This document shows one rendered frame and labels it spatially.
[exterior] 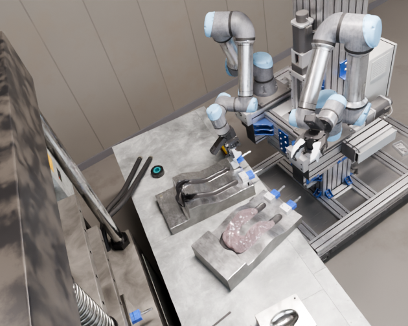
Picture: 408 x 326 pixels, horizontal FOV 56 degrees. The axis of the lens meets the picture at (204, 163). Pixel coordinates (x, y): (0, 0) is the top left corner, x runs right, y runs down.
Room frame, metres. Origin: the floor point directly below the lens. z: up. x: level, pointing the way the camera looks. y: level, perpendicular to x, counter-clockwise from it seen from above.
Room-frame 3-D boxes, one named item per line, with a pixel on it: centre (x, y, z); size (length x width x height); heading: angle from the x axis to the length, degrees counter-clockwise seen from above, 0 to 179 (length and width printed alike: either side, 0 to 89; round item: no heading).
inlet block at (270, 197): (1.22, -0.31, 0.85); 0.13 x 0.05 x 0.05; 118
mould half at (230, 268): (1.04, -0.10, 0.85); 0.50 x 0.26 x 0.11; 118
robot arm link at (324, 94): (1.38, -0.65, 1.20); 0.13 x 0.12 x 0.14; 45
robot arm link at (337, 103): (1.11, -0.55, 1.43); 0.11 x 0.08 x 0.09; 135
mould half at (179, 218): (1.37, 0.05, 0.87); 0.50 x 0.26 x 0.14; 101
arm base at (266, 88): (1.86, -0.48, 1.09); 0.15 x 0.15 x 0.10
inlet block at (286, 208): (1.13, -0.37, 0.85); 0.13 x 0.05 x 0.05; 118
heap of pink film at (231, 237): (1.05, -0.10, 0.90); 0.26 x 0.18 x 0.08; 118
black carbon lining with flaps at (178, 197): (1.37, 0.03, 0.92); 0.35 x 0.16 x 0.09; 101
